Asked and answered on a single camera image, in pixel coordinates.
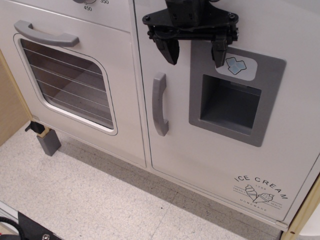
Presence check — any grey oven door handle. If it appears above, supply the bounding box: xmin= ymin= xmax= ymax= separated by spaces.
xmin=14 ymin=20 xmax=80 ymax=47

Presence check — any white toy kitchen cabinet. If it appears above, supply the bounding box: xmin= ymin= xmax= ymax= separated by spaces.
xmin=0 ymin=0 xmax=131 ymax=32

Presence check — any white toy fridge door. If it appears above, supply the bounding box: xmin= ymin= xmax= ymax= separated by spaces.
xmin=133 ymin=0 xmax=320 ymax=227

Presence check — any white toy oven door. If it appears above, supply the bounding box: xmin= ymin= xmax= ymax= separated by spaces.
xmin=0 ymin=3 xmax=146 ymax=167

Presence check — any grey ice dispenser recess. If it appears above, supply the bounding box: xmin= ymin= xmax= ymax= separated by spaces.
xmin=189 ymin=40 xmax=287 ymax=147

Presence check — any grey oven dial knob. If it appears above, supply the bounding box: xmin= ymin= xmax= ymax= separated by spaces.
xmin=73 ymin=0 xmax=96 ymax=4

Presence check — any light wooden side post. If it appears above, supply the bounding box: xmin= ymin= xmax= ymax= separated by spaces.
xmin=281 ymin=149 xmax=320 ymax=240

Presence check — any grey fridge door handle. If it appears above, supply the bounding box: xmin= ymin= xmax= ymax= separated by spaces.
xmin=152 ymin=72 xmax=169 ymax=137

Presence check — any grey kitchen leg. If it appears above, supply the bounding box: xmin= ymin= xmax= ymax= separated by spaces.
xmin=37 ymin=129 xmax=62 ymax=156

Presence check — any wooden panel left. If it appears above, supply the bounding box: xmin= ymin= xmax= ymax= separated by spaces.
xmin=0 ymin=53 xmax=32 ymax=145

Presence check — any black clamp on leg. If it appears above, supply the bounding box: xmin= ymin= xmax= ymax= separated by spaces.
xmin=24 ymin=121 xmax=45 ymax=134

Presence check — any black cable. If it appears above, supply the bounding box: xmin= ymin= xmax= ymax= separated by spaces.
xmin=0 ymin=216 xmax=28 ymax=240

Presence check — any aluminium rail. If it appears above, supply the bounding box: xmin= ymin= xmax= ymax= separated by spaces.
xmin=0 ymin=201 xmax=19 ymax=235

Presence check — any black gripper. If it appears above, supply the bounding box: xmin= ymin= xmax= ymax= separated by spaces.
xmin=142 ymin=0 xmax=239 ymax=68

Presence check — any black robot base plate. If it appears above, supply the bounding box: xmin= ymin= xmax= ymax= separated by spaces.
xmin=17 ymin=212 xmax=63 ymax=240

